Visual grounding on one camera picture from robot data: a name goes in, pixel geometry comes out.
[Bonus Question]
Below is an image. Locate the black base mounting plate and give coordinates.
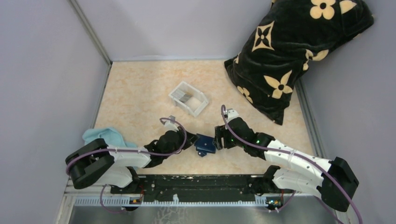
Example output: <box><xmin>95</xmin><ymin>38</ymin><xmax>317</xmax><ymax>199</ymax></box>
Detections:
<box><xmin>110</xmin><ymin>175</ymin><xmax>295</xmax><ymax>203</ymax></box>

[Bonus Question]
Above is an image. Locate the light blue cloth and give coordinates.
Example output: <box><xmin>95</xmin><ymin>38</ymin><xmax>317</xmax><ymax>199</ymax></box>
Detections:
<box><xmin>82</xmin><ymin>127</ymin><xmax>138</xmax><ymax>148</ymax></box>

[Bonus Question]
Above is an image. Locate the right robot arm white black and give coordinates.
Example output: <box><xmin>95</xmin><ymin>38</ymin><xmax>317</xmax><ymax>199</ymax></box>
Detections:
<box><xmin>214</xmin><ymin>107</ymin><xmax>359</xmax><ymax>212</ymax></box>

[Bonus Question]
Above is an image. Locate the black floral patterned pillow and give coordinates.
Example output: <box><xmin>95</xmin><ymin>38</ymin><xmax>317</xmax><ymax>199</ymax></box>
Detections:
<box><xmin>224</xmin><ymin>0</ymin><xmax>374</xmax><ymax>125</ymax></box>

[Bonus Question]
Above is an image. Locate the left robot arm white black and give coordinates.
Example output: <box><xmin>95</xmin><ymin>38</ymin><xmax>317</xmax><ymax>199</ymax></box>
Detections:
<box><xmin>65</xmin><ymin>116</ymin><xmax>198</xmax><ymax>193</ymax></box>

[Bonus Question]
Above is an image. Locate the white plastic card box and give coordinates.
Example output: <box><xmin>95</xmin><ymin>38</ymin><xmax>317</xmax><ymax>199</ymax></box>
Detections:
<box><xmin>168</xmin><ymin>81</ymin><xmax>209</xmax><ymax>118</ymax></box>

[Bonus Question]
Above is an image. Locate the grey card stack in box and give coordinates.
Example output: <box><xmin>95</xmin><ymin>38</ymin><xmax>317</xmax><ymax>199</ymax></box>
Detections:
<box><xmin>171</xmin><ymin>89</ymin><xmax>192</xmax><ymax>103</ymax></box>

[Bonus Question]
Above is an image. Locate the navy blue card holder wallet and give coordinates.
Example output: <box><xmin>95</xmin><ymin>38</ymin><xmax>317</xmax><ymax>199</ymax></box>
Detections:
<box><xmin>194</xmin><ymin>133</ymin><xmax>216</xmax><ymax>157</ymax></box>

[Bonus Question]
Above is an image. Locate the aluminium corner post left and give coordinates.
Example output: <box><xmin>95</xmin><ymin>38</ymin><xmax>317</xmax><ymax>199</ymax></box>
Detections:
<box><xmin>67</xmin><ymin>0</ymin><xmax>113</xmax><ymax>66</ymax></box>

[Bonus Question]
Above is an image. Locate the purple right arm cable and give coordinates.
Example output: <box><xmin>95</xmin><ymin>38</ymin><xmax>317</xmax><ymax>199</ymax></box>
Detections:
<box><xmin>220</xmin><ymin>104</ymin><xmax>363</xmax><ymax>224</ymax></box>

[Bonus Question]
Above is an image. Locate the aluminium front rail frame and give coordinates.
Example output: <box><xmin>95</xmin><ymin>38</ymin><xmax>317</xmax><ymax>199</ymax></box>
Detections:
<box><xmin>64</xmin><ymin>175</ymin><xmax>313</xmax><ymax>209</ymax></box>

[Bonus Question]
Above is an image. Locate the aluminium side rail right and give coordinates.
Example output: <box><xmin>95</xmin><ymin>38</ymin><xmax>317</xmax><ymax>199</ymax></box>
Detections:
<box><xmin>296</xmin><ymin>79</ymin><xmax>327</xmax><ymax>158</ymax></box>

